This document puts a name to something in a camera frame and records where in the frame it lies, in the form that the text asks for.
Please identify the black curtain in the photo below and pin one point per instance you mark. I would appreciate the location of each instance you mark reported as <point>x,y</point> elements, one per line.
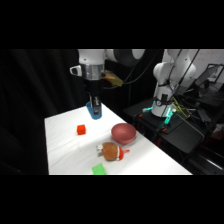
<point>33,83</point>

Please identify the orange cube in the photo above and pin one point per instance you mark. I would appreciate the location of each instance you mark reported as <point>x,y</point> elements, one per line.
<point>81,129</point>

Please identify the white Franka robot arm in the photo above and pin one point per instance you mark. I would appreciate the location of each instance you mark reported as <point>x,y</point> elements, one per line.
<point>93,58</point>

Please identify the pink bowl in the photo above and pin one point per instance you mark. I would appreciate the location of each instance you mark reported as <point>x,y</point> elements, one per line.
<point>123,133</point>

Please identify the blue plastic cup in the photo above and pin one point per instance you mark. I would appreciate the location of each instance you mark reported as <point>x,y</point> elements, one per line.
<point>88,109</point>

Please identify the black robot stand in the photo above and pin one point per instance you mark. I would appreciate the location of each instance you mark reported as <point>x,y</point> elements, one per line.
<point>186,133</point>

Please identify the green block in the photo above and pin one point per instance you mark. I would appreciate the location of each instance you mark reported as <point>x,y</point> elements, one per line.
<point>99,169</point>

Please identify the white tablecloth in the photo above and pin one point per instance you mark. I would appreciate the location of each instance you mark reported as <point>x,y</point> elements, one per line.
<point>66,150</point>

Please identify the brown plush with red hat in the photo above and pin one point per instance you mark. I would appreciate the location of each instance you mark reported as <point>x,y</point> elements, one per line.
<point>110,150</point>

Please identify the tan wrist camera box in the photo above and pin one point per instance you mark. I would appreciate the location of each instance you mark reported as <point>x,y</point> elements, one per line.
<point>113,79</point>

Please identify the small green light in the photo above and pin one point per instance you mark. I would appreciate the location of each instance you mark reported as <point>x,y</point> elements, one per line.
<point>168,116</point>

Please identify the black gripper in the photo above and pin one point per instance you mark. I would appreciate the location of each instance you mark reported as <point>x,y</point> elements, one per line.
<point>93,87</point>

